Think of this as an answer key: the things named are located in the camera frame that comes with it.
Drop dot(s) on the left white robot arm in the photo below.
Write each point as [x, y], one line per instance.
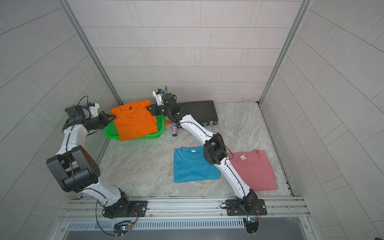
[76, 171]

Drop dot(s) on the black hard case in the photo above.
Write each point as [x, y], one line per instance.
[204, 112]

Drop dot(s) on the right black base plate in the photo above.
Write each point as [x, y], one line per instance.
[233, 208]

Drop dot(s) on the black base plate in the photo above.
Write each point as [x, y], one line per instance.
[233, 208]
[139, 207]

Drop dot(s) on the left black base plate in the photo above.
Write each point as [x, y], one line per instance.
[139, 207]

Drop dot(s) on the purple patterned bottle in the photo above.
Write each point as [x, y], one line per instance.
[174, 130]

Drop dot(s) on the left green circuit board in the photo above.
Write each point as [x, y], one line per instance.
[121, 228]

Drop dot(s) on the green circuit board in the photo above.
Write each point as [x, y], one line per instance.
[121, 228]
[251, 225]

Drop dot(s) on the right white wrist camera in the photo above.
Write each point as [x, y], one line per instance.
[158, 95]

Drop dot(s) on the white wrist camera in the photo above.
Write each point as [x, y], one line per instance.
[158, 95]
[93, 109]

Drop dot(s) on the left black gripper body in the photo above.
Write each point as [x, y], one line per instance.
[100, 121]

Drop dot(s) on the blue folded t-shirt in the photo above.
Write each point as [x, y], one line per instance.
[190, 165]

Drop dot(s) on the pink folded t-shirt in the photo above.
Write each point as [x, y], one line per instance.
[255, 170]

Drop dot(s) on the right green circuit board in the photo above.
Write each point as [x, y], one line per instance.
[251, 225]

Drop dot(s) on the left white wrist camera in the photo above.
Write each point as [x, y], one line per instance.
[93, 109]

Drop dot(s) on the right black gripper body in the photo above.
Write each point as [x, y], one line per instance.
[162, 111]

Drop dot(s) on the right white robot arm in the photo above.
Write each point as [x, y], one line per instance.
[215, 151]

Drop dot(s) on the aluminium mounting rail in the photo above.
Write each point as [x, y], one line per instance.
[186, 208]

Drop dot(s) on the green plastic basket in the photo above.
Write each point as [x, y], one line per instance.
[142, 128]

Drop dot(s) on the orange t-shirt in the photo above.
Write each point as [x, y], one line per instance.
[132, 110]

